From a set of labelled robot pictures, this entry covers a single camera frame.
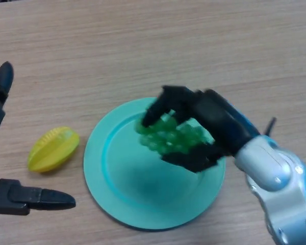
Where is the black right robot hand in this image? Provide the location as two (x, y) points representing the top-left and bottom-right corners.
(140, 85), (260, 175)

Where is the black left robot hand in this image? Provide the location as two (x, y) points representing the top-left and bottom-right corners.
(0, 33), (77, 216)

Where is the green grapes bunch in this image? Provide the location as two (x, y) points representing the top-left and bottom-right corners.
(134, 109), (215, 155)

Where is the green round plate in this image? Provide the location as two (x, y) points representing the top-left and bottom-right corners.
(83, 96), (226, 232)

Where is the yellow starfruit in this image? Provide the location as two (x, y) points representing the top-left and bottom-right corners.
(28, 127), (81, 174)

